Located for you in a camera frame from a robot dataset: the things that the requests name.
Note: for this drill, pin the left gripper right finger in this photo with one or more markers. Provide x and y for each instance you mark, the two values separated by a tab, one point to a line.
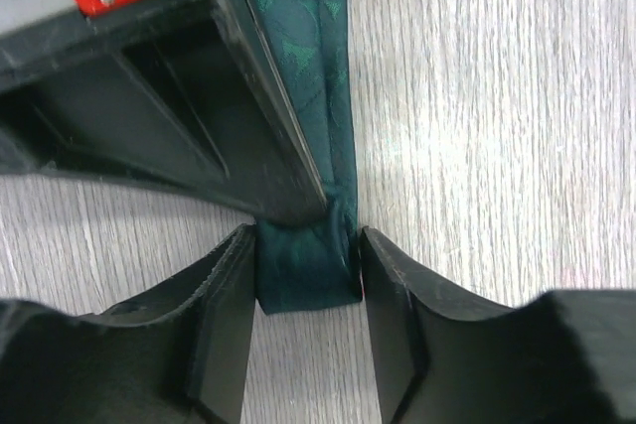
443	354

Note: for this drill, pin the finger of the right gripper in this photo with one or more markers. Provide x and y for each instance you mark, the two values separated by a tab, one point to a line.
216	125

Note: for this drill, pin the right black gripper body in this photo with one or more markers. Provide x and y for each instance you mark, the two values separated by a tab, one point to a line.
44	38

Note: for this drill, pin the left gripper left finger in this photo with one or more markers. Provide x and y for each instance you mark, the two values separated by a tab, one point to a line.
176	353

